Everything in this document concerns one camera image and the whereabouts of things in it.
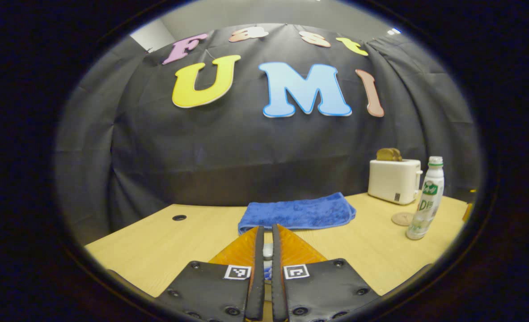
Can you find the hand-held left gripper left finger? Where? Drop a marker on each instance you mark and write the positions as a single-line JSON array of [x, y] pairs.
[[258, 277]]

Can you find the white green-label water bottle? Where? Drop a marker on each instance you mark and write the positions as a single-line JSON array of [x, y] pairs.
[[427, 201]]

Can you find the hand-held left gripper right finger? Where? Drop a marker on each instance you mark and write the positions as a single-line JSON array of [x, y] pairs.
[[277, 277]]

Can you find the blue towel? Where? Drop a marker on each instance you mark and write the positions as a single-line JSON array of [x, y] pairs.
[[295, 212]]

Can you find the cream toaster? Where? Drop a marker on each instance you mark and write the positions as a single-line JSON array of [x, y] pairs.
[[391, 181]]

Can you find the white blue-patterned teacup lid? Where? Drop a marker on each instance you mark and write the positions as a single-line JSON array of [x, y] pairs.
[[268, 251]]

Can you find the small ceiling light panel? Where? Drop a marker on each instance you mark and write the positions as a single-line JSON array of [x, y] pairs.
[[394, 31]]

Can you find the black backdrop cloth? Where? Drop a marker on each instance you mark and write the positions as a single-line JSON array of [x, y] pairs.
[[246, 152]]

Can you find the round brown coaster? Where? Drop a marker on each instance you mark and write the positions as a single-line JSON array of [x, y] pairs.
[[400, 219]]

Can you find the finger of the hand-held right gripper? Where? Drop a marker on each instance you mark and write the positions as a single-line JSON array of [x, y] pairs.
[[467, 213]]

